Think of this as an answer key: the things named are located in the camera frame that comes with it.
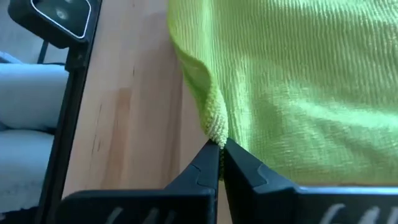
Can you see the black table-level camera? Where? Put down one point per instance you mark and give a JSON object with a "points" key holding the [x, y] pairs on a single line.
{"points": [[56, 18]]}

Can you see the white textured fabric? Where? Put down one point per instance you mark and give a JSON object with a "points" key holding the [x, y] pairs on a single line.
{"points": [[28, 93]]}

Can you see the lime green microfiber towel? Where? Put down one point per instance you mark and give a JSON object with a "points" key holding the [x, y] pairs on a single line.
{"points": [[295, 77]]}

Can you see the black aluminium table frame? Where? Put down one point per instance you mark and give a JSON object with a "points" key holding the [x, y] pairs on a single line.
{"points": [[62, 140]]}

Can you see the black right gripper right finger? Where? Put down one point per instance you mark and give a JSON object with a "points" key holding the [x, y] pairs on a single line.
{"points": [[280, 205]]}

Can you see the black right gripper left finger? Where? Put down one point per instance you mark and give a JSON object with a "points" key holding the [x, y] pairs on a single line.
{"points": [[140, 208]]}

